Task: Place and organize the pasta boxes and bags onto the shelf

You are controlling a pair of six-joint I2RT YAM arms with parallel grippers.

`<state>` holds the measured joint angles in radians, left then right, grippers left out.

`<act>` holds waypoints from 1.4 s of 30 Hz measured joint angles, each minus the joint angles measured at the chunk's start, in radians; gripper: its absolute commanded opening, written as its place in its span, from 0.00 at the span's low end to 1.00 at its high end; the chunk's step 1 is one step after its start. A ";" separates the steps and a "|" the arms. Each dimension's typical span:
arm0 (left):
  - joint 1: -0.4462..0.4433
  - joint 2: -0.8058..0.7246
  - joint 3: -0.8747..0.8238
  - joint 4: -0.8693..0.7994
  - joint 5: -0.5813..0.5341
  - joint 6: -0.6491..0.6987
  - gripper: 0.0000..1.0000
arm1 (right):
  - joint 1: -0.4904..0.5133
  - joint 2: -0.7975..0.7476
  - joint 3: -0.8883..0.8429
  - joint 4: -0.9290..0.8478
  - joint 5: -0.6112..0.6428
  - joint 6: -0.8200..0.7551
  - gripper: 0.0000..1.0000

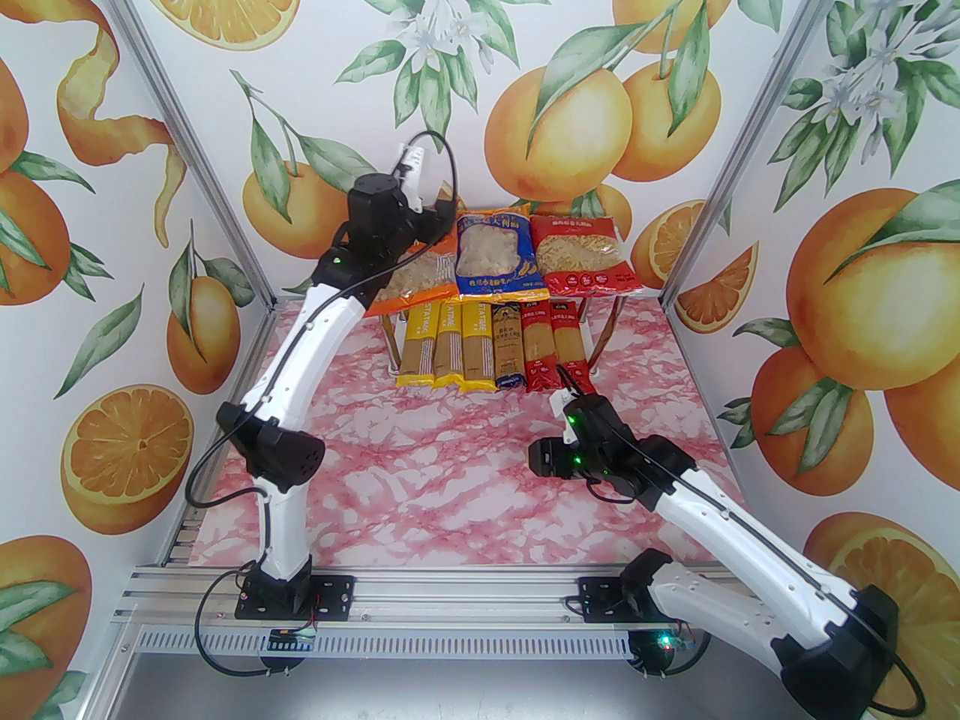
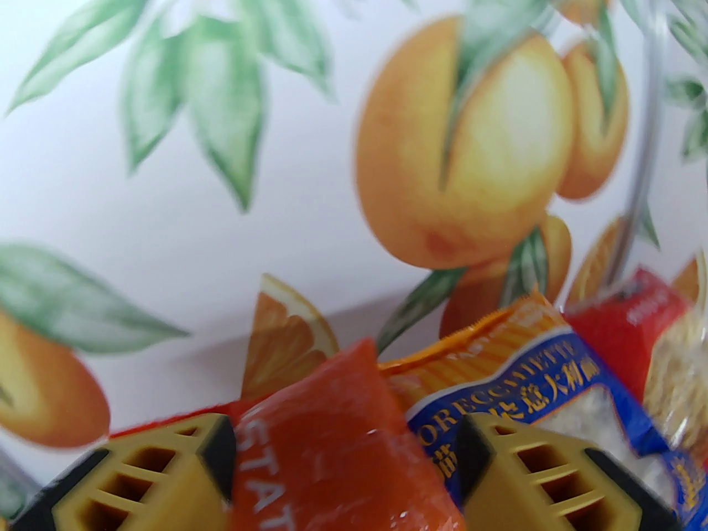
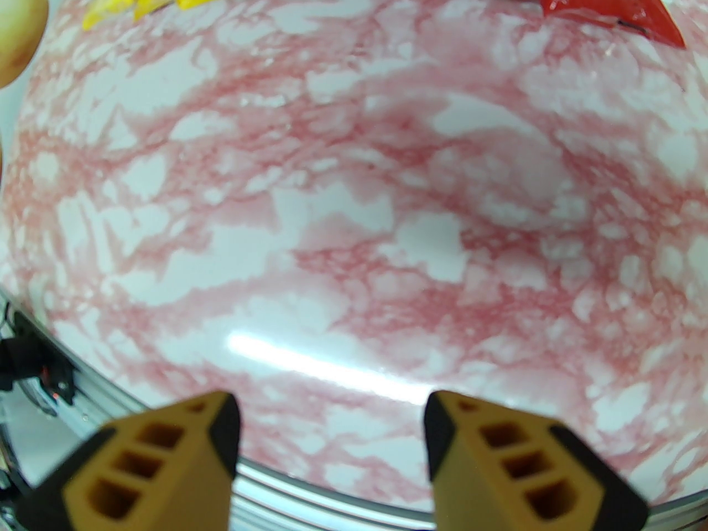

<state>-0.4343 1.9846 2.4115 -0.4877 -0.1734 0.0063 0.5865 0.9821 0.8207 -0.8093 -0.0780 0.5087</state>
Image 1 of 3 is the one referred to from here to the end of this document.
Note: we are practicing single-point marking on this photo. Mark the blue orecchiette pasta bag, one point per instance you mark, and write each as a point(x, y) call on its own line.
point(491, 252)

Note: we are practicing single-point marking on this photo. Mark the orange Pastatime pasta bag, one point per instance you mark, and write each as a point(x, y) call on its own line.
point(412, 282)

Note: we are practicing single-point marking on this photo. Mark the red spaghetti pack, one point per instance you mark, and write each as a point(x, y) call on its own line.
point(540, 349)
point(574, 342)

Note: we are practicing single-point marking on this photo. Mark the dark blue spaghetti pack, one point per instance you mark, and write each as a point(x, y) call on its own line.
point(510, 342)

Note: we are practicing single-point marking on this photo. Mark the yellow Pastatime spaghetti pack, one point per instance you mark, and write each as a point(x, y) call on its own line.
point(418, 342)
point(478, 342)
point(451, 342)

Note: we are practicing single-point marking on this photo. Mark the red fusilli pasta bag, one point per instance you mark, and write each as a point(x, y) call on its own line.
point(585, 252)

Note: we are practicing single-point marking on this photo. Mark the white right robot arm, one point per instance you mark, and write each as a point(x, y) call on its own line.
point(750, 544)

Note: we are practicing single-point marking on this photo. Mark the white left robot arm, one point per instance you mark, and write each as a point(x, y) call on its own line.
point(298, 357)

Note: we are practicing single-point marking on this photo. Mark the white two-tier chrome-leg shelf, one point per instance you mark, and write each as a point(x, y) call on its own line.
point(395, 342)

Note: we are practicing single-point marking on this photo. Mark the small circuit board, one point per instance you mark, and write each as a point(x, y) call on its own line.
point(660, 642)
point(292, 640)

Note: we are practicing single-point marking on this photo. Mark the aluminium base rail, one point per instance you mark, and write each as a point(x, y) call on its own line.
point(450, 597)

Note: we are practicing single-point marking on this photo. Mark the aluminium frame post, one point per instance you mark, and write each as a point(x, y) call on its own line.
point(189, 132)
point(752, 132)

